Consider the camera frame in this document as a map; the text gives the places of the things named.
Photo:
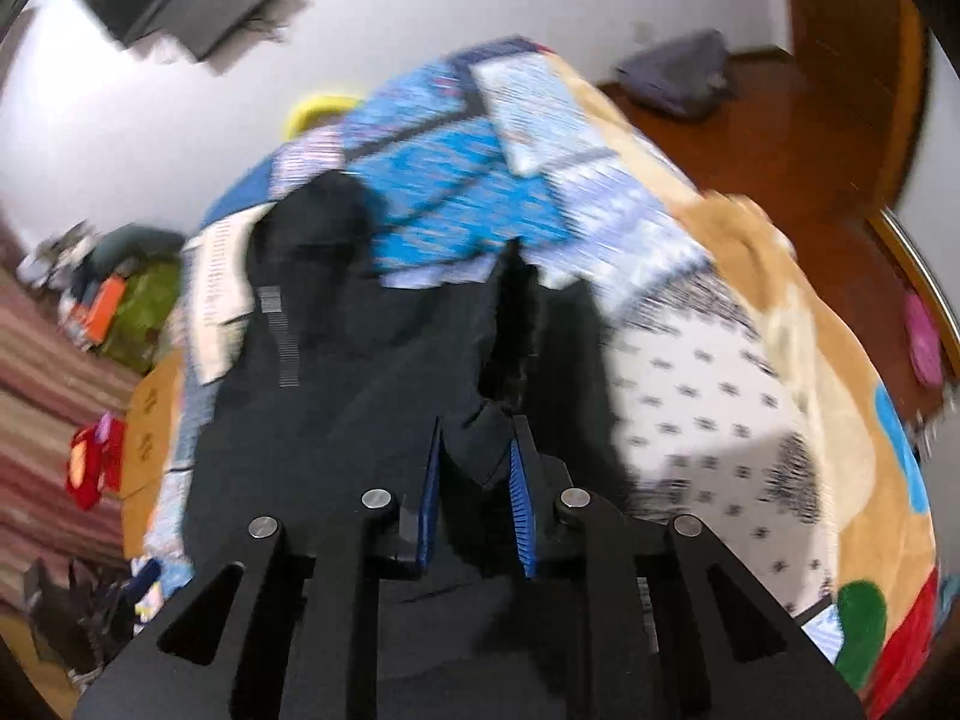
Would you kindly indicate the wooden door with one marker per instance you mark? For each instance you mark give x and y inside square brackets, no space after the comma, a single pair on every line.
[847,52]

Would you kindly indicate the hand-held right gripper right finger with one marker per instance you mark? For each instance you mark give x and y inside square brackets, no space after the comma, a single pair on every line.
[520,510]

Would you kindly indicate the tan printed plush blanket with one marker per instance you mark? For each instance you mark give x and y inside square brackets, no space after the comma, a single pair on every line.
[817,360]

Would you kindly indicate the dark clothing heap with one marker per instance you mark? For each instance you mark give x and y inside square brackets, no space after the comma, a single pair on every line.
[82,615]

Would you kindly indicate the grey bag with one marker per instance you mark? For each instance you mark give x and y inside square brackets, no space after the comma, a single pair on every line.
[679,71]

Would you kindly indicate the black garment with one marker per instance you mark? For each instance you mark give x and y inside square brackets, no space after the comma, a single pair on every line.
[375,360]

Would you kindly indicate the cardboard box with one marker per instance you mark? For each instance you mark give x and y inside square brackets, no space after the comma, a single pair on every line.
[154,427]

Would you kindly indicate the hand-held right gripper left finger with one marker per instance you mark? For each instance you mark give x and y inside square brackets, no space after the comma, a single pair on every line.
[429,495]

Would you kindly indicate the red plush toy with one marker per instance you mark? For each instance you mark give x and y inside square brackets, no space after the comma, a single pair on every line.
[94,461]

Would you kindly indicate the blue patchwork bed cover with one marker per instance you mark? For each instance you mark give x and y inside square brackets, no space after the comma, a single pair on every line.
[480,187]

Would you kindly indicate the striped rug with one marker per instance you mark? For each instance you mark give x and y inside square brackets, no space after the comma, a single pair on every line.
[45,420]

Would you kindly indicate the pink slipper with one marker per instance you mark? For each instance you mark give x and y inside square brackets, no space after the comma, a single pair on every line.
[924,341]

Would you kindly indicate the yellow round object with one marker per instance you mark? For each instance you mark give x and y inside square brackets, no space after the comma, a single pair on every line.
[319,114]

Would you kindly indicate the pile of clothes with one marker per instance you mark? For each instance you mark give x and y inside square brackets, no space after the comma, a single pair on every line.
[112,289]

